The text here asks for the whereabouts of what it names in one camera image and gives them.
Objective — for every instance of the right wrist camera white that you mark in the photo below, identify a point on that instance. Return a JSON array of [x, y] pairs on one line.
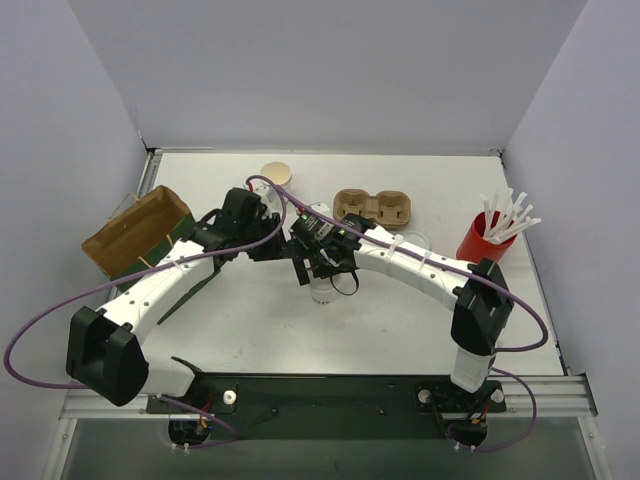
[[320, 210]]

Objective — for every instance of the white wrapped straws bundle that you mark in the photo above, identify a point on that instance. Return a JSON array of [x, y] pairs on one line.
[[505, 217]]

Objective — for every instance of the white plastic lid stack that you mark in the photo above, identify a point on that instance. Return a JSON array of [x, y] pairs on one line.
[[418, 238]]

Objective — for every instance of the red straw holder cup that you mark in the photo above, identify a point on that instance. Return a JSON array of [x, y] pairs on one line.
[[474, 247]]

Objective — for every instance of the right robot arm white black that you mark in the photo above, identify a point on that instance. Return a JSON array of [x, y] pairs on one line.
[[474, 292]]

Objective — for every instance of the white paper coffee cup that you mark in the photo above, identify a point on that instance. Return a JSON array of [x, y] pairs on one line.
[[322, 292]]

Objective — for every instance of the brown green paper bag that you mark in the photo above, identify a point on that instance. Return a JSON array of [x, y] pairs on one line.
[[142, 236]]

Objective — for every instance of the brown pulp cup carrier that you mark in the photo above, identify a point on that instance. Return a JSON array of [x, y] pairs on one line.
[[390, 209]]

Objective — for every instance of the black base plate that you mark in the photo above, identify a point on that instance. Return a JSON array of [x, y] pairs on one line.
[[341, 425]]

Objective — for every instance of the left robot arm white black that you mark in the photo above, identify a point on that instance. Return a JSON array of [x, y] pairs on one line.
[[105, 346]]

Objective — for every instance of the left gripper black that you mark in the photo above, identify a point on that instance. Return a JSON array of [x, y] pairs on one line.
[[270, 245]]

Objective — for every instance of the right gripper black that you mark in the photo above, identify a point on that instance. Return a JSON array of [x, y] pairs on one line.
[[304, 259]]

